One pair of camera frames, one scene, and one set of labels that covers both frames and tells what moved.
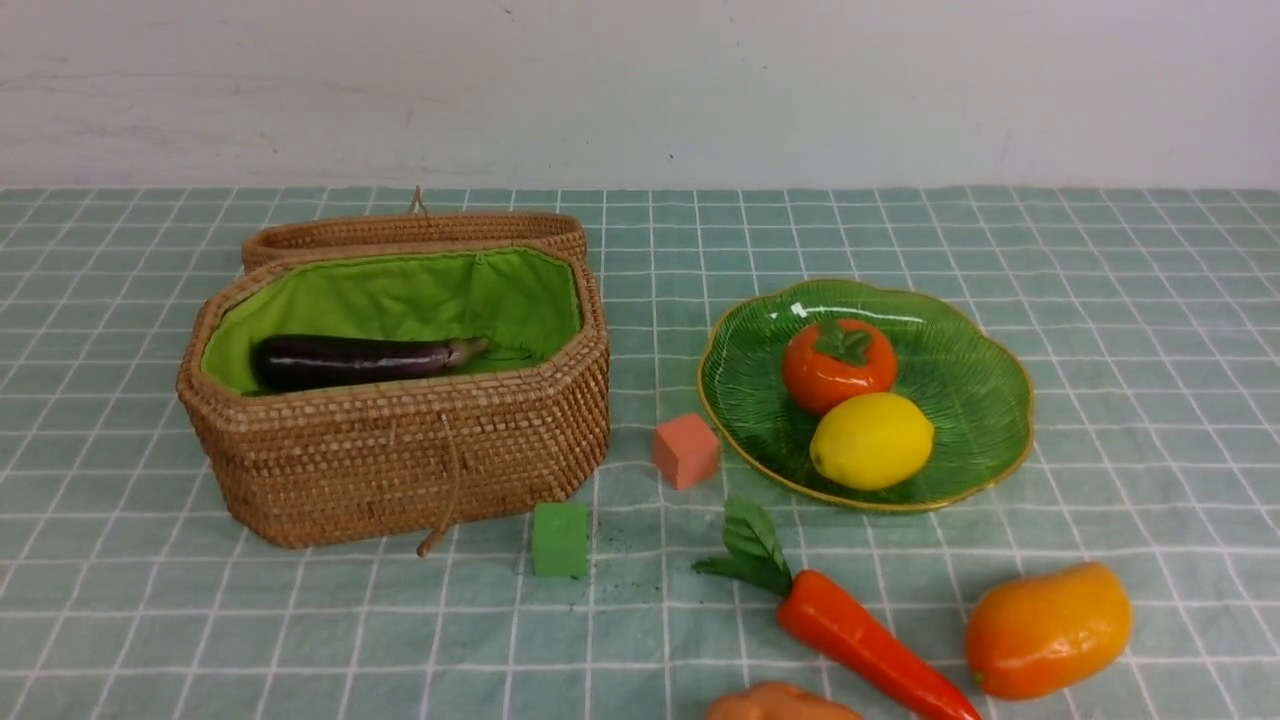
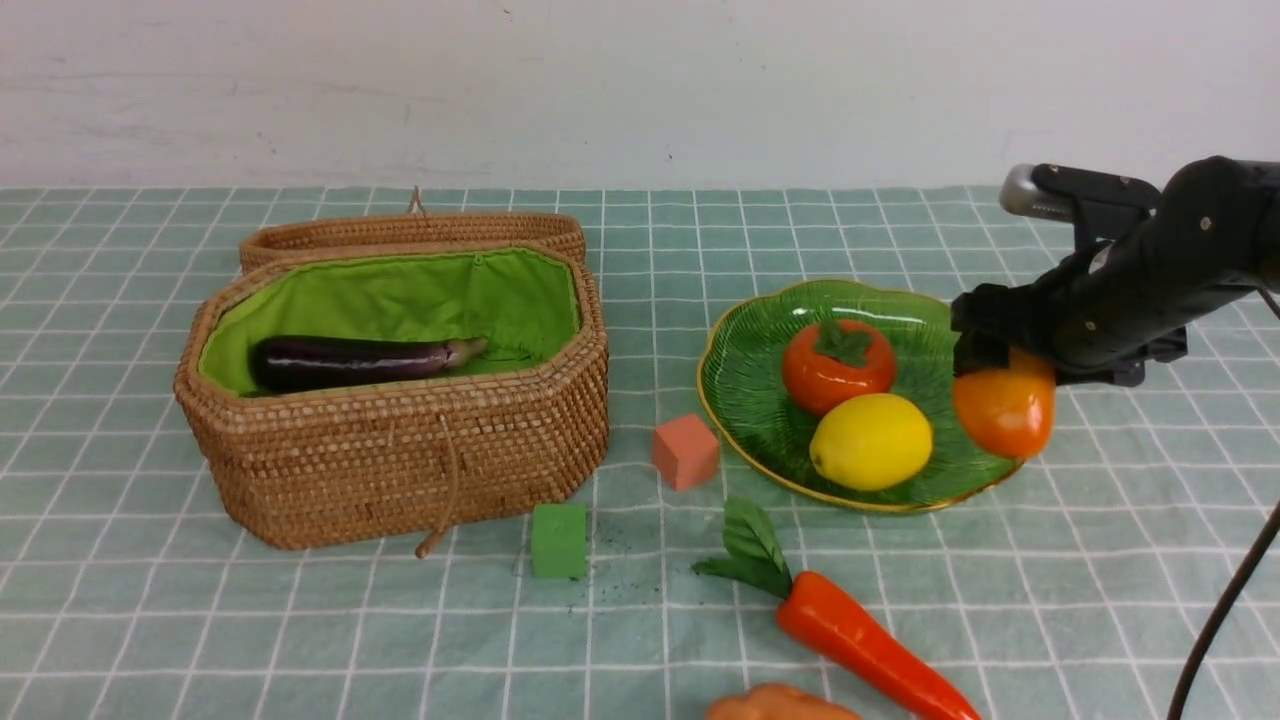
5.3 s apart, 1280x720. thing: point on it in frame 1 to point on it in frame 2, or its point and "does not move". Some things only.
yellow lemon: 873,442 does not move
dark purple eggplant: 294,362 does not move
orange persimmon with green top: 834,359 does not move
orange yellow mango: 1031,635 to 1009,411
